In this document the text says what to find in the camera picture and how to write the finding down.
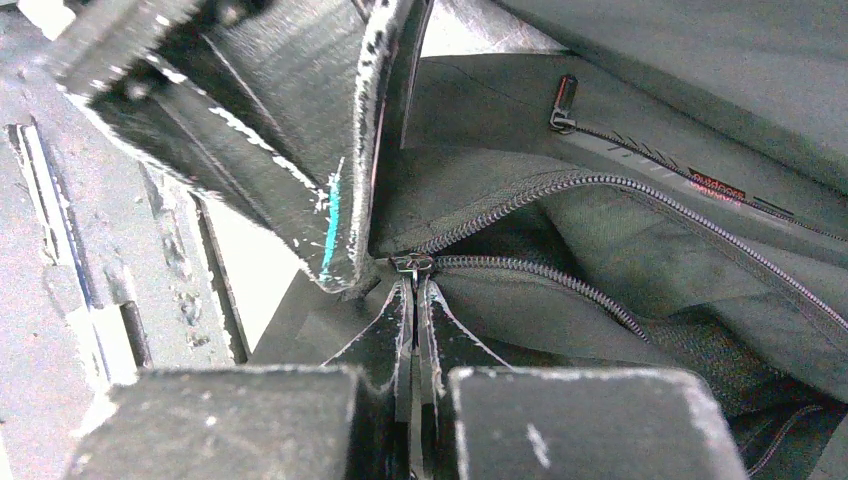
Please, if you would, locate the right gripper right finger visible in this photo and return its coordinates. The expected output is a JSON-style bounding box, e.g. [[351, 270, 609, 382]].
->
[[417, 280, 746, 479]]

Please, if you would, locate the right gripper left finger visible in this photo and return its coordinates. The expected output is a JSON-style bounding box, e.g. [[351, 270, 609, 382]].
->
[[65, 278, 414, 479]]

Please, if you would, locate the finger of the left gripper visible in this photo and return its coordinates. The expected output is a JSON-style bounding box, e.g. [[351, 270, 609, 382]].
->
[[47, 1, 432, 293]]

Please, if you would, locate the black hooded jacket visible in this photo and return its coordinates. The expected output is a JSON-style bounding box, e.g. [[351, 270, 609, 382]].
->
[[248, 0, 848, 480]]

